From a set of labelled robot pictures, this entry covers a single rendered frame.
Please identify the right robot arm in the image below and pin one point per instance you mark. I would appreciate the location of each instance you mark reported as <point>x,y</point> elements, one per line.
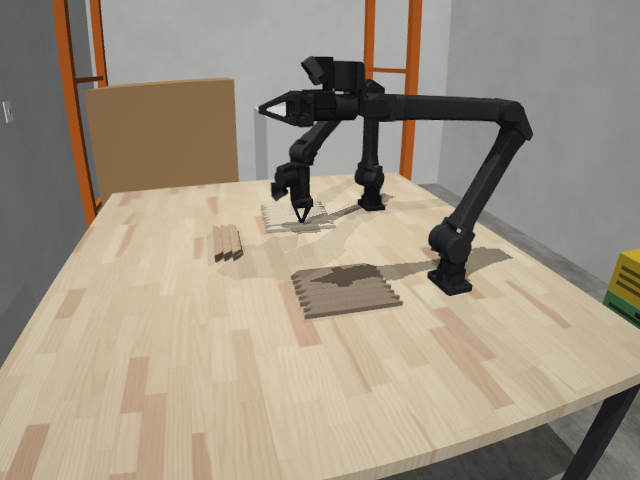
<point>288,175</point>

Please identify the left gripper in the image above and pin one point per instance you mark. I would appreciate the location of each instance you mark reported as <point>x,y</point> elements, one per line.
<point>295,106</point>

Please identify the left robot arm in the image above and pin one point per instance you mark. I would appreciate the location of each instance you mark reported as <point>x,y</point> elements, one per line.
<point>453,247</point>

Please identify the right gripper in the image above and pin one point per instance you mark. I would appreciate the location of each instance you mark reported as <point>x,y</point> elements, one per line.
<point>306,202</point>

